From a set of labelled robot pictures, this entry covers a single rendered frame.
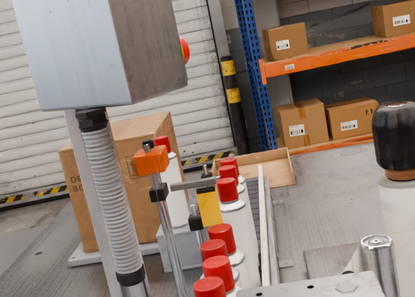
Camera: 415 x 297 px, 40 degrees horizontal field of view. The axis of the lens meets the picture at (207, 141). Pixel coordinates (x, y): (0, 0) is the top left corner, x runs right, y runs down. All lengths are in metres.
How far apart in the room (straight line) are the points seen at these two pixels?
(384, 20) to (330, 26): 0.78
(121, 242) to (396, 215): 0.43
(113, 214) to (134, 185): 0.73
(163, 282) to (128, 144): 0.34
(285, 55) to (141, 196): 3.29
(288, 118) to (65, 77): 4.02
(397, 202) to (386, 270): 0.21
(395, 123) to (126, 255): 0.42
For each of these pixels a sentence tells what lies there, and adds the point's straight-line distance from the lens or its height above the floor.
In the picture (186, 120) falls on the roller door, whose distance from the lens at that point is 5.18.
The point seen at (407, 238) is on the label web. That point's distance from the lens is 0.74.
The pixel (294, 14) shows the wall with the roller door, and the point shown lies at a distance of 5.34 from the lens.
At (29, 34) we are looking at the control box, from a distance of 0.71.
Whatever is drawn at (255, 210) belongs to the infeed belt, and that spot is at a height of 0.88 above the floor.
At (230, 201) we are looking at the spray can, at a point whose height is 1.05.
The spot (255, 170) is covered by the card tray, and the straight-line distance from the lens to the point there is 1.90.
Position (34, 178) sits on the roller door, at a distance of 5.46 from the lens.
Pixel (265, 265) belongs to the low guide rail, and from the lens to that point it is 1.03.
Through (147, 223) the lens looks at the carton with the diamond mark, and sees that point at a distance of 1.41.
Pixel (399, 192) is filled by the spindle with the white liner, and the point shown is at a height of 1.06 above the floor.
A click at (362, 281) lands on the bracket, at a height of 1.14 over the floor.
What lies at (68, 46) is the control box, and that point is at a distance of 0.65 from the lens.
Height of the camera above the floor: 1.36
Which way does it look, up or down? 12 degrees down
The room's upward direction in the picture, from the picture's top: 12 degrees counter-clockwise
